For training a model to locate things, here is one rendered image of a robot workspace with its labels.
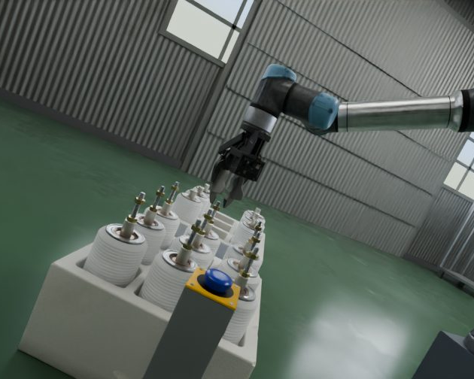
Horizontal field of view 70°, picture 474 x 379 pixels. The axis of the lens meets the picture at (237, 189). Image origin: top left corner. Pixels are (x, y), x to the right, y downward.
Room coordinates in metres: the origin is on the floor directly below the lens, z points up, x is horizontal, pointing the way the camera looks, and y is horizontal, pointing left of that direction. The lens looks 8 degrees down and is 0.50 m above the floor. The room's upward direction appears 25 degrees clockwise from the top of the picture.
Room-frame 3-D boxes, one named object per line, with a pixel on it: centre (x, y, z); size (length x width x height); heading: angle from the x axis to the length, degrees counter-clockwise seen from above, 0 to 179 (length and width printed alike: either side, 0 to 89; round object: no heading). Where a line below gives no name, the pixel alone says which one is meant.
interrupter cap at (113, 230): (0.61, 0.16, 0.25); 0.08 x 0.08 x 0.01
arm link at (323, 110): (0.81, -0.08, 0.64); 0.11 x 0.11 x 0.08; 71
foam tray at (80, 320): (0.72, 0.03, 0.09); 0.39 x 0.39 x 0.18; 87
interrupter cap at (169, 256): (0.61, 0.04, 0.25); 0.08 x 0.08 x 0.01
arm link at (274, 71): (0.83, 0.02, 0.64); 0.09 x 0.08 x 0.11; 71
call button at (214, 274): (0.43, -0.03, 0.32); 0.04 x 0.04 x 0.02
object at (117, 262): (0.61, 0.16, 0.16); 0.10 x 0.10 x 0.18
